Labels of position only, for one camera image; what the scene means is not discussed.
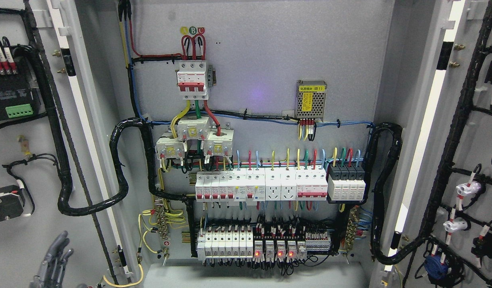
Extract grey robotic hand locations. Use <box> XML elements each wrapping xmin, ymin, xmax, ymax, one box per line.
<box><xmin>29</xmin><ymin>231</ymin><xmax>74</xmax><ymax>288</ymax></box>

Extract lower relay and breaker row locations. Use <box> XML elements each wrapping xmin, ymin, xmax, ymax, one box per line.
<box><xmin>196</xmin><ymin>224</ymin><xmax>331</xmax><ymax>269</ymax></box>

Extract white current transformers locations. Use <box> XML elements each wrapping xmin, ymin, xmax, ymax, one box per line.
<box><xmin>155</xmin><ymin>116</ymin><xmax>234</xmax><ymax>164</ymax></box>

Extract large red main breaker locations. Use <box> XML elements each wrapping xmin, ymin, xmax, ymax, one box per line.
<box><xmin>177</xmin><ymin>60</ymin><xmax>216</xmax><ymax>100</ymax></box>

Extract white socket breaker row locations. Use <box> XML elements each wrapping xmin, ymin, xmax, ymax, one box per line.
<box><xmin>195</xmin><ymin>166</ymin><xmax>366</xmax><ymax>205</ymax></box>

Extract white rotary selector switch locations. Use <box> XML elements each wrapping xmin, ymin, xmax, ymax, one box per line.
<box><xmin>0</xmin><ymin>185</ymin><xmax>25</xmax><ymax>221</ymax></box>

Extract black corrugated cable conduit left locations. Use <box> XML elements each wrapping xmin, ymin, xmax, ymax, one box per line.
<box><xmin>57</xmin><ymin>117</ymin><xmax>196</xmax><ymax>217</ymax></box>

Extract black corrugated cable conduit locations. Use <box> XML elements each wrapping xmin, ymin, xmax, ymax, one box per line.
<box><xmin>364</xmin><ymin>122</ymin><xmax>403</xmax><ymax>265</ymax></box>
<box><xmin>57</xmin><ymin>117</ymin><xmax>196</xmax><ymax>217</ymax></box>

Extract metal mesh power supply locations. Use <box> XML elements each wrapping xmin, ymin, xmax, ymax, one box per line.
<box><xmin>295</xmin><ymin>80</ymin><xmax>327</xmax><ymax>120</ymax></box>

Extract grey cabinet door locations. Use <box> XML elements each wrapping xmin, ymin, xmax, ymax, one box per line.
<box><xmin>0</xmin><ymin>0</ymin><xmax>127</xmax><ymax>288</ymax></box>
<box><xmin>399</xmin><ymin>0</ymin><xmax>492</xmax><ymax>288</ymax></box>

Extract black digital power meter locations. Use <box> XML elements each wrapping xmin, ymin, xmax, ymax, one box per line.
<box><xmin>0</xmin><ymin>47</ymin><xmax>41</xmax><ymax>121</ymax></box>

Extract black corrugated cable conduit right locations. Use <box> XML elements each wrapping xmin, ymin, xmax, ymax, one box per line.
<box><xmin>364</xmin><ymin>122</ymin><xmax>403</xmax><ymax>265</ymax></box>

